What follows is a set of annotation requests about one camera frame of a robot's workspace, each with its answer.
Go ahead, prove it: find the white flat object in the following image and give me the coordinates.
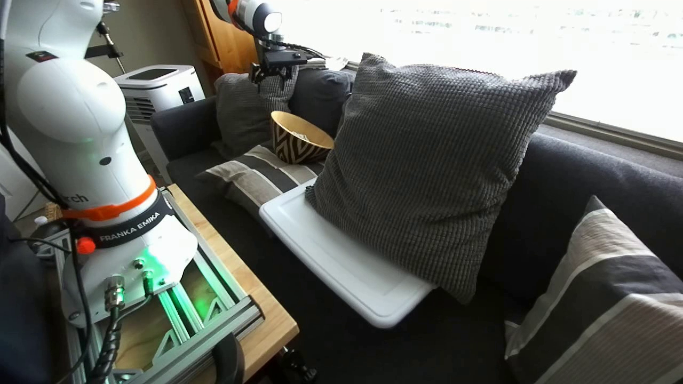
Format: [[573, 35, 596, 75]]
[[305, 53, 352, 75]]

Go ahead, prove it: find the beige grey striped cushion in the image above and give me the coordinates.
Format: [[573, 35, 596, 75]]
[[504, 194, 683, 384], [202, 143, 325, 217]]

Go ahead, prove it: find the white air purifier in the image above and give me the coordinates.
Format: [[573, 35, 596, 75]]
[[114, 63, 206, 180]]

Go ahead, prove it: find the large dark grey cushion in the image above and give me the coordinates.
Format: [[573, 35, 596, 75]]
[[305, 50, 579, 306]]

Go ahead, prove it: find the wooden table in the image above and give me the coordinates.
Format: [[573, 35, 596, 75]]
[[114, 180, 301, 384]]

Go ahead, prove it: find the white plastic tray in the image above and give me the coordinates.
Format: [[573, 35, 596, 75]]
[[258, 179, 438, 331]]

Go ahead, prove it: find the black braided cable bundle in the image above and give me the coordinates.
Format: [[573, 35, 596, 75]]
[[71, 240, 127, 384]]

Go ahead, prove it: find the black camera on stand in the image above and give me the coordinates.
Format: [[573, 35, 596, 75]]
[[83, 0, 127, 75]]

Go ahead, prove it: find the dark blue sofa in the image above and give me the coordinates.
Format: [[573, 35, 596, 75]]
[[150, 60, 683, 384]]

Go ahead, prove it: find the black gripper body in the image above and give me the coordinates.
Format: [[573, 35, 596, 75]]
[[251, 35, 311, 75]]

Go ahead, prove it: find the small grey cushion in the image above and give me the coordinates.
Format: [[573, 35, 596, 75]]
[[214, 63, 301, 157]]

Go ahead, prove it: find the grey window sill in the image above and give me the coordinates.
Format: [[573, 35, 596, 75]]
[[538, 108, 683, 159]]

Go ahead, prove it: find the black curved handle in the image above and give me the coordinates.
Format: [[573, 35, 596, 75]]
[[211, 332, 247, 384]]

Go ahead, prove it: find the black yellow patterned bowl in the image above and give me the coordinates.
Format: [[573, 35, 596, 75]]
[[269, 108, 336, 165]]

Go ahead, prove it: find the dark blue cushion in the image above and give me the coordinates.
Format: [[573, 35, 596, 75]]
[[288, 62, 357, 139]]

